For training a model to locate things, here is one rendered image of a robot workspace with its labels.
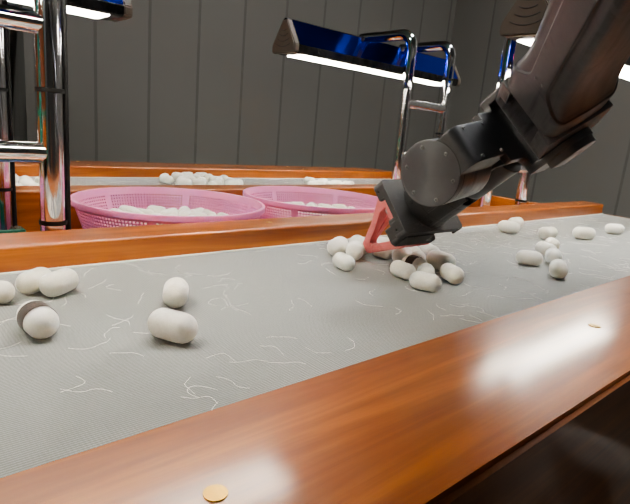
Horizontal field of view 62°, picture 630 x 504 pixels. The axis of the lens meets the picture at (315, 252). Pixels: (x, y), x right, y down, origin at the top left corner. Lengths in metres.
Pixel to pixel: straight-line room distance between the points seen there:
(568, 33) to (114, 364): 0.33
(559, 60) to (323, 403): 0.26
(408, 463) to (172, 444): 0.09
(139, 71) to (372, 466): 2.14
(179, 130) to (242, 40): 0.48
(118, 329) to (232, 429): 0.18
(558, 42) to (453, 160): 0.12
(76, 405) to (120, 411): 0.02
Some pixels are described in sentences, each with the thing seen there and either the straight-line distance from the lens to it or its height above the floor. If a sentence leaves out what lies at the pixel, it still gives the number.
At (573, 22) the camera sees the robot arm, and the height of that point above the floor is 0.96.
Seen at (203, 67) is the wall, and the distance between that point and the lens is 2.37.
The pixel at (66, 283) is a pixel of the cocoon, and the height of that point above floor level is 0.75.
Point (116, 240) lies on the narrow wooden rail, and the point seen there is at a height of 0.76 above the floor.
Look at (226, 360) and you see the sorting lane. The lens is 0.34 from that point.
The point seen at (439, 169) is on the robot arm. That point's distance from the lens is 0.45.
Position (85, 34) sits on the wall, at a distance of 2.25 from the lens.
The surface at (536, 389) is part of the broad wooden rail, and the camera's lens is 0.30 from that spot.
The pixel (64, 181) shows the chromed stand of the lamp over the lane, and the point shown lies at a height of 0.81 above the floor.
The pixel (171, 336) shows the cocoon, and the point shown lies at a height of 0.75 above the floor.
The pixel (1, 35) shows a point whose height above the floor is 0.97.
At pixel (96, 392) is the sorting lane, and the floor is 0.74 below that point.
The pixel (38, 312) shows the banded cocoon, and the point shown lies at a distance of 0.37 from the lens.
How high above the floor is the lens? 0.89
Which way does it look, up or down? 13 degrees down
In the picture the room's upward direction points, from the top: 5 degrees clockwise
